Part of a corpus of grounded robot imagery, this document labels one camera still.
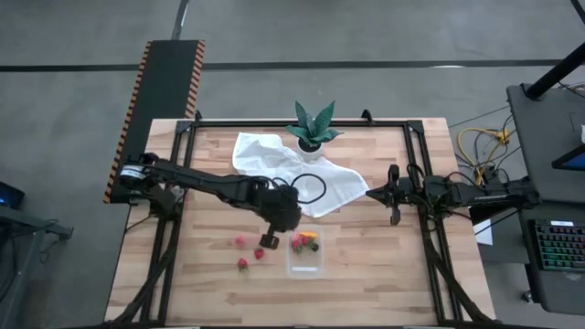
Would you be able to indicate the white paper sheet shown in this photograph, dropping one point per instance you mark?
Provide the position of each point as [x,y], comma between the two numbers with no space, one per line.
[485,235]

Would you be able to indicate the black pole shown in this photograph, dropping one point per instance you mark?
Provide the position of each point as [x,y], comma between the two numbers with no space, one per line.
[555,71]

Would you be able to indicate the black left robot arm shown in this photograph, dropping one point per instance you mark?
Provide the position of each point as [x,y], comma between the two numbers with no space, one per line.
[205,183]

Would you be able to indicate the black device with blue light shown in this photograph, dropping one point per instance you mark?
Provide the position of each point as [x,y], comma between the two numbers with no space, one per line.
[11,196]

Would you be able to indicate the laptop with blue screen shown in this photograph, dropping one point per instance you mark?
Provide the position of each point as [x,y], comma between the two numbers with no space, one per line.
[573,161]

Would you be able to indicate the white cloth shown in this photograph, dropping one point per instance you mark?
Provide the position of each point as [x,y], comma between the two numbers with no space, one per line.
[274,160]

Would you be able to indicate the red plastic strawberry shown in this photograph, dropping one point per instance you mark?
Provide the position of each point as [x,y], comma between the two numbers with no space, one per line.
[259,253]
[242,263]
[304,240]
[296,247]

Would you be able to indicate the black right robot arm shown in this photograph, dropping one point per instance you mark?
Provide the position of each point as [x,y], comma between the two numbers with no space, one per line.
[480,196]

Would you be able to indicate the green plant in white pot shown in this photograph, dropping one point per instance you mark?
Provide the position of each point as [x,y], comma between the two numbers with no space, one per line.
[311,137]

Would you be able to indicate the black table clamp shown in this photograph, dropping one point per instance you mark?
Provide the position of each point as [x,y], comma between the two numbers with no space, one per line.
[367,116]
[198,115]

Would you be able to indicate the black ramp with orange stripes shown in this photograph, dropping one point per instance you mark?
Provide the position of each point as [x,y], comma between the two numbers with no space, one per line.
[164,77]

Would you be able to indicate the black cart caster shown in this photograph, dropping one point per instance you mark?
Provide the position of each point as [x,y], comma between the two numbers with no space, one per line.
[528,296]

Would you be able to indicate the yellow plastic banana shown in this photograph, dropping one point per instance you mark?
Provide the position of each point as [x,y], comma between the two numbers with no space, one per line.
[309,234]

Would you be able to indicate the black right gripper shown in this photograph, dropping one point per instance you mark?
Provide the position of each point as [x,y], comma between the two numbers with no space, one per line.
[407,194]

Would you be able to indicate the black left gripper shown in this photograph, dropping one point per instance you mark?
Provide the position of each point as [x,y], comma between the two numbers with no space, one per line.
[283,210]

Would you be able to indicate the black metal table frame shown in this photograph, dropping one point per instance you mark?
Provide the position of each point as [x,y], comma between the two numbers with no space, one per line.
[297,123]

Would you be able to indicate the pink plastic peach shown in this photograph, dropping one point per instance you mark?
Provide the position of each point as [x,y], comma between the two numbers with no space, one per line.
[240,240]
[295,237]

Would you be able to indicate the clear plastic tupperware container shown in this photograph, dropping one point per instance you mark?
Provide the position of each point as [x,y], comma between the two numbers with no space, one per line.
[305,269]

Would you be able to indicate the gray metal stand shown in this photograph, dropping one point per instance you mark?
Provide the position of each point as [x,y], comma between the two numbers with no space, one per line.
[27,219]

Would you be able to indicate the backlit rainbow keyboard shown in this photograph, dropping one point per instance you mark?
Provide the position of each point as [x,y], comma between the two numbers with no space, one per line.
[560,247]

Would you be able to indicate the gray equipment cart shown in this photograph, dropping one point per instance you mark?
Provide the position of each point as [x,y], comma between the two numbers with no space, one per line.
[539,137]

